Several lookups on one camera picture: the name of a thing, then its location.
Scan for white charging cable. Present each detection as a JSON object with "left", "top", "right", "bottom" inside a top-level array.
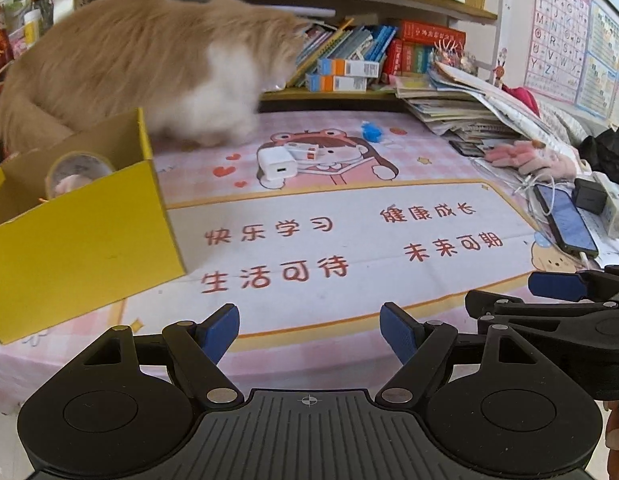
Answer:
[{"left": 509, "top": 174, "right": 557, "bottom": 213}]

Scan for yellow tape roll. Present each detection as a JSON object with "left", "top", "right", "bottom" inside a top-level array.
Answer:
[{"left": 44, "top": 154, "right": 115, "bottom": 200}]

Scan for pink chart wall poster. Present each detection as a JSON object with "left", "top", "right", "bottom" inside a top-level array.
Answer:
[{"left": 574, "top": 0, "right": 619, "bottom": 122}]

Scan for alphabet wall poster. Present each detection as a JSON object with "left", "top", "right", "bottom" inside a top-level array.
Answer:
[{"left": 522, "top": 0, "right": 593, "bottom": 106}]

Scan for wooden bookshelf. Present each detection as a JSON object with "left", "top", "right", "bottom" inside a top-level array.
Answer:
[{"left": 164, "top": 0, "right": 505, "bottom": 111}]

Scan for orange and white cat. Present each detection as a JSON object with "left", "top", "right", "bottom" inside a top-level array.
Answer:
[{"left": 0, "top": 0, "right": 315, "bottom": 155}]

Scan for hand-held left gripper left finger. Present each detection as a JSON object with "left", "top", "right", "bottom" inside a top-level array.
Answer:
[{"left": 77, "top": 302, "right": 241, "bottom": 407}]

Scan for black cloth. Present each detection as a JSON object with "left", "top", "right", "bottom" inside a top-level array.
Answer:
[{"left": 577, "top": 126, "right": 619, "bottom": 186}]

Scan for black smartphone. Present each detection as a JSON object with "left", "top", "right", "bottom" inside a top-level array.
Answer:
[{"left": 532, "top": 183, "right": 600, "bottom": 257}]

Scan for red cloth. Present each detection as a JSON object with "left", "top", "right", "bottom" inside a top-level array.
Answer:
[{"left": 502, "top": 85, "right": 541, "bottom": 117}]

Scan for white power strip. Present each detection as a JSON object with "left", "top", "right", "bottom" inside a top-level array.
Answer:
[{"left": 592, "top": 172, "right": 619, "bottom": 239}]

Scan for colourful paper craft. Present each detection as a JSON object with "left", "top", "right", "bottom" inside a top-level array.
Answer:
[{"left": 433, "top": 42, "right": 479, "bottom": 75}]

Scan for pink pig plush toy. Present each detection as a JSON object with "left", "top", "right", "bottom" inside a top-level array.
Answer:
[{"left": 52, "top": 174, "right": 88, "bottom": 197}]

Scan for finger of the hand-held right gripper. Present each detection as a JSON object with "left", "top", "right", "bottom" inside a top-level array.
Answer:
[
  {"left": 528, "top": 264, "right": 619, "bottom": 304},
  {"left": 464, "top": 289, "right": 619, "bottom": 322}
]

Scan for yellow cardboard box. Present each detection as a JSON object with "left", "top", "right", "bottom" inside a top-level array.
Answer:
[{"left": 0, "top": 106, "right": 186, "bottom": 346}]

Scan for pink printed desk mat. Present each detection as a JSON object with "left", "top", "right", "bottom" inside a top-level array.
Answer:
[{"left": 0, "top": 110, "right": 619, "bottom": 413}]

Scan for white charger plug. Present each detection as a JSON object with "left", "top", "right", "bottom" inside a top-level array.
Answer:
[{"left": 257, "top": 148, "right": 297, "bottom": 182}]

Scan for black power adapter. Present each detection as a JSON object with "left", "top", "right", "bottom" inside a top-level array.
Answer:
[{"left": 574, "top": 177, "right": 610, "bottom": 216}]

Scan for row of colourful books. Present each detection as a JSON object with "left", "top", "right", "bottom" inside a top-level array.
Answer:
[{"left": 284, "top": 19, "right": 397, "bottom": 88}]

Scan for white and yellow cup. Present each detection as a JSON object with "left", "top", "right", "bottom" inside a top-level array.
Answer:
[{"left": 24, "top": 9, "right": 43, "bottom": 43}]

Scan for white charger with orange ports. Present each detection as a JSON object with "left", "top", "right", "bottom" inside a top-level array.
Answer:
[{"left": 287, "top": 142, "right": 321, "bottom": 164}]

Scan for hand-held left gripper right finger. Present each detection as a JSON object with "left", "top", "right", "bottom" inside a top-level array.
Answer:
[{"left": 379, "top": 302, "right": 543, "bottom": 407}]

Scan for red dictionary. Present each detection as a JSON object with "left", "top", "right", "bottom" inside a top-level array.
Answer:
[{"left": 399, "top": 20, "right": 467, "bottom": 52}]

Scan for orange and blue carton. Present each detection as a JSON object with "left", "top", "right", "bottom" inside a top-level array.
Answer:
[
  {"left": 317, "top": 58, "right": 381, "bottom": 79},
  {"left": 306, "top": 74, "right": 369, "bottom": 93}
]

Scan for pile of booklets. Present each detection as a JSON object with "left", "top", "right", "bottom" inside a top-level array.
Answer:
[{"left": 394, "top": 62, "right": 553, "bottom": 145}]

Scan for person's right hand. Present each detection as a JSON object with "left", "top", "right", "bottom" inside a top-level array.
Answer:
[{"left": 604, "top": 400, "right": 619, "bottom": 480}]

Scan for pink plush gloves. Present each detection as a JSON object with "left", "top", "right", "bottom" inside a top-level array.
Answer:
[{"left": 484, "top": 139, "right": 576, "bottom": 177}]

